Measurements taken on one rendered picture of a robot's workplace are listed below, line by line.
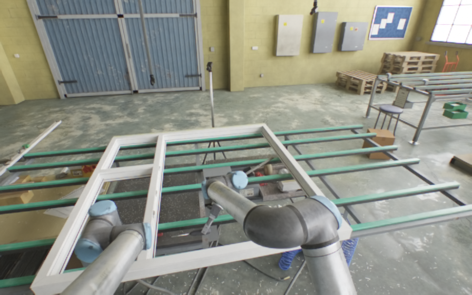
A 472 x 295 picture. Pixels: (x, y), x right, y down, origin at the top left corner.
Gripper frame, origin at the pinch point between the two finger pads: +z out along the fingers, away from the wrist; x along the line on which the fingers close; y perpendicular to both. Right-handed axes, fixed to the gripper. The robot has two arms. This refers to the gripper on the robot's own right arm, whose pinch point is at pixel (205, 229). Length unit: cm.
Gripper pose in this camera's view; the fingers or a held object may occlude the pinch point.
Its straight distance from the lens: 133.1
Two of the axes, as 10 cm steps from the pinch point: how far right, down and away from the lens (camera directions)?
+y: -8.8, -4.8, 0.6
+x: 1.3, -3.6, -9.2
